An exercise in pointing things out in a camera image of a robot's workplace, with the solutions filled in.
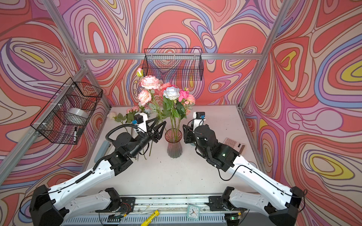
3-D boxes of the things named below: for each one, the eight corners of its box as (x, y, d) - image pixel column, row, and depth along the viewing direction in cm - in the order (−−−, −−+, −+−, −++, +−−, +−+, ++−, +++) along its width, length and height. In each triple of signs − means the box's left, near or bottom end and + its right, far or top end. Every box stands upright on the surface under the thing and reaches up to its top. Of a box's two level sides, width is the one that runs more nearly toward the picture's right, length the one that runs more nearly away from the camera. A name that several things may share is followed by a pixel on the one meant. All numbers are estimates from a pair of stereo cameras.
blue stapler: (97, 163, 90) (92, 159, 86) (104, 144, 99) (100, 140, 95) (105, 163, 90) (101, 159, 86) (112, 144, 99) (109, 140, 95)
